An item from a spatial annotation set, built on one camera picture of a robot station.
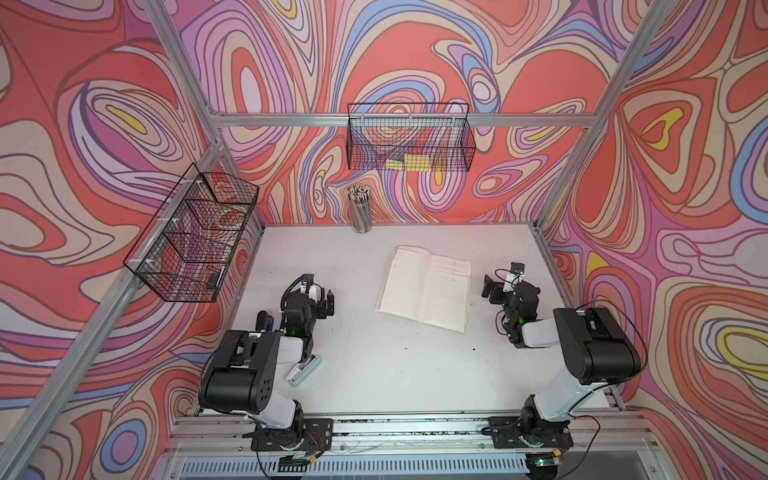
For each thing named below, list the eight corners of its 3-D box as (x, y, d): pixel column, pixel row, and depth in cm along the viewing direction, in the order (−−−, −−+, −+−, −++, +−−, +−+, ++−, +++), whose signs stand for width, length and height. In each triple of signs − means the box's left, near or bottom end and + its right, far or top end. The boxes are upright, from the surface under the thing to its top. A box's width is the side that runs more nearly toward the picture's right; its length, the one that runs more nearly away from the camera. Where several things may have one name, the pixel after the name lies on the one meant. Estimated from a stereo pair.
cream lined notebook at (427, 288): (376, 311, 97) (376, 305, 94) (397, 250, 114) (397, 244, 111) (464, 333, 92) (466, 327, 89) (472, 267, 109) (474, 260, 106)
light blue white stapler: (285, 379, 84) (282, 376, 82) (314, 353, 89) (312, 349, 87) (293, 390, 83) (291, 386, 80) (323, 362, 88) (321, 358, 85)
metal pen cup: (352, 235, 121) (347, 196, 106) (354, 222, 126) (349, 184, 110) (371, 235, 121) (368, 196, 106) (371, 222, 126) (369, 184, 110)
